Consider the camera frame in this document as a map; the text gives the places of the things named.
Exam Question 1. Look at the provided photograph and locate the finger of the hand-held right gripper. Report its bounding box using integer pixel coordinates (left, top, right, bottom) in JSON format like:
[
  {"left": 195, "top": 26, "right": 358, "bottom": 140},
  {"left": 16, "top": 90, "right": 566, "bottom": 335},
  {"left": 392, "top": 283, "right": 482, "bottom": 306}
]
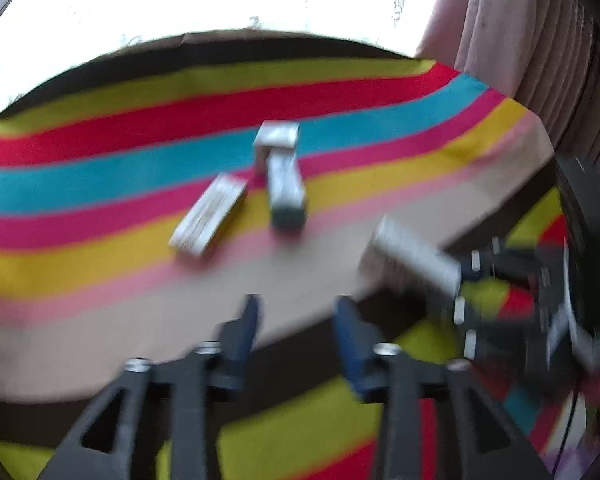
[
  {"left": 451, "top": 296, "right": 552, "bottom": 363},
  {"left": 459, "top": 236, "right": 557, "bottom": 287}
]

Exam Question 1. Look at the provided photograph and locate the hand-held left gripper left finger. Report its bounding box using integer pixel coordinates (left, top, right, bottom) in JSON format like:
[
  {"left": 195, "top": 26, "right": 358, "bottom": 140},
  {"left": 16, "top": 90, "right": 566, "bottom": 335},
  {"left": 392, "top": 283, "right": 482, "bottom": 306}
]
[{"left": 37, "top": 294, "right": 261, "bottom": 480}]

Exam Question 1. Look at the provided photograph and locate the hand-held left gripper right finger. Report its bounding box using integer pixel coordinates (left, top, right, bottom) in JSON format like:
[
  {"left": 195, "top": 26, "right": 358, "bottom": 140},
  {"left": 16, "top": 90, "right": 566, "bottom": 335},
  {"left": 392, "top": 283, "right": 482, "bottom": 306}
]
[{"left": 333, "top": 296, "right": 551, "bottom": 480}]

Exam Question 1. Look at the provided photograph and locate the large white box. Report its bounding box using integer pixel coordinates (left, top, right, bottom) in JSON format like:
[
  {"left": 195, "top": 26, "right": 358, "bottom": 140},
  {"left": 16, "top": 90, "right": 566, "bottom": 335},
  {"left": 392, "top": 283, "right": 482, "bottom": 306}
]
[{"left": 358, "top": 214, "right": 464, "bottom": 297}]

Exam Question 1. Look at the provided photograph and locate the slim white box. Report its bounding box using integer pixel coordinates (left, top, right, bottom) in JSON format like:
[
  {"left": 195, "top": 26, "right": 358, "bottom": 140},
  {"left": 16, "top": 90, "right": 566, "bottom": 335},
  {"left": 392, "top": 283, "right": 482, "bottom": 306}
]
[{"left": 168, "top": 172, "right": 249, "bottom": 260}]

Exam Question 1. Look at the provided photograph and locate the teal box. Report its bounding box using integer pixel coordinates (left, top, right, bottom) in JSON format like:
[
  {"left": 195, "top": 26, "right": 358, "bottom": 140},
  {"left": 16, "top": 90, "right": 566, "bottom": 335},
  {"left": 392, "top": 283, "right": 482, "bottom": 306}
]
[{"left": 265, "top": 152, "right": 309, "bottom": 230}]

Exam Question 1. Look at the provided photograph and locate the small white box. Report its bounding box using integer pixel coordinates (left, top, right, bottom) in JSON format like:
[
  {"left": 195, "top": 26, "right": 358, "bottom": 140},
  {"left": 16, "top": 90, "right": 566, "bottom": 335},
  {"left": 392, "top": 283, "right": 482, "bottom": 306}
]
[{"left": 253, "top": 120, "right": 301, "bottom": 172}]

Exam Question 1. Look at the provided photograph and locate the pink curtain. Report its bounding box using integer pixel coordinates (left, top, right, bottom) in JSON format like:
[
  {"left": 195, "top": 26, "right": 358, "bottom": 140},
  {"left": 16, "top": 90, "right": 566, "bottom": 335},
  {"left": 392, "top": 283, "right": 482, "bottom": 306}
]
[{"left": 414, "top": 0, "right": 600, "bottom": 173}]

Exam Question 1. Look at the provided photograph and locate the striped colourful tablecloth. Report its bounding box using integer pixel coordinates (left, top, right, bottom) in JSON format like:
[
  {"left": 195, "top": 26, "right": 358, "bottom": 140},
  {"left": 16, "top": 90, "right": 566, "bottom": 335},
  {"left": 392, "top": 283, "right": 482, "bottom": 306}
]
[{"left": 0, "top": 31, "right": 600, "bottom": 480}]

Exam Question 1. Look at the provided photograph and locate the black cable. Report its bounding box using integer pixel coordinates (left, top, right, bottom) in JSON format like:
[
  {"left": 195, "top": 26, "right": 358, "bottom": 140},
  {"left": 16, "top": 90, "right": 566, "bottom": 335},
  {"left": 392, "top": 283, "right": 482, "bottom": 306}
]
[{"left": 554, "top": 385, "right": 582, "bottom": 476}]

